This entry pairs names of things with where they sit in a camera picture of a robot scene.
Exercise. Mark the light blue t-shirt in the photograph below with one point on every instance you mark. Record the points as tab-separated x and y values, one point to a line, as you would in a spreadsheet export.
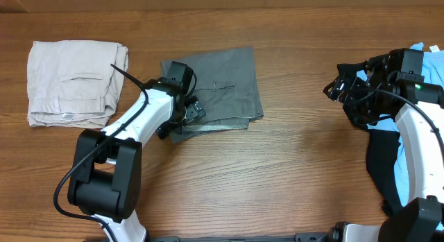
419	167

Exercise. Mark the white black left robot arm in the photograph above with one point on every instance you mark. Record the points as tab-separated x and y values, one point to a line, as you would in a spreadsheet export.
106	176

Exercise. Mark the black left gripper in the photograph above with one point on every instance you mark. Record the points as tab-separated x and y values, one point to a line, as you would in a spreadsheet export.
193	110

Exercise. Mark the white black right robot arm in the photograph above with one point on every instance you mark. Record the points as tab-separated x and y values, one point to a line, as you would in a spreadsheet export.
420	220

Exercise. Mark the beige shorts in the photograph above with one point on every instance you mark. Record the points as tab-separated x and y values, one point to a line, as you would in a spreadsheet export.
74	83

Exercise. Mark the grey shorts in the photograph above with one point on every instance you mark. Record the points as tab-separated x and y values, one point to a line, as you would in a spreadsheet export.
227	90

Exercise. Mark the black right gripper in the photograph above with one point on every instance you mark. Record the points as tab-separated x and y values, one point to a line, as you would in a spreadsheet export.
351	102

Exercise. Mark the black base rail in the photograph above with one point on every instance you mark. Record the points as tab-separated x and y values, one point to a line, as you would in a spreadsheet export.
299	237

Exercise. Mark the black garment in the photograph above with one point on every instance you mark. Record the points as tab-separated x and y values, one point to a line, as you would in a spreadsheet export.
383	147

